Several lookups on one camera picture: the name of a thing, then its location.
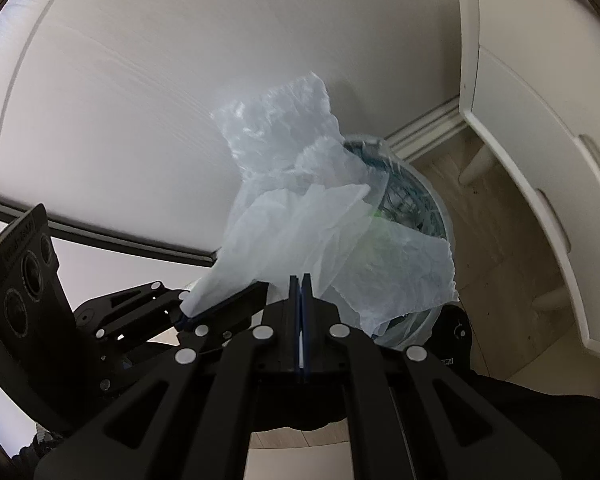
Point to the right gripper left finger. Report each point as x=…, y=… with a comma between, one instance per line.
x=191, y=410

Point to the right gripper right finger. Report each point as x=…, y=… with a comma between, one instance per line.
x=409, y=417

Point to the white plastic bag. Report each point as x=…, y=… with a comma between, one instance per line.
x=305, y=200

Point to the trash bin with liner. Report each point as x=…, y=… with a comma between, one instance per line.
x=402, y=270

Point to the white bedside cabinet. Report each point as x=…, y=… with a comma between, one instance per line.
x=530, y=88

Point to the black tracking camera module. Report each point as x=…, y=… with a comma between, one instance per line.
x=22, y=269

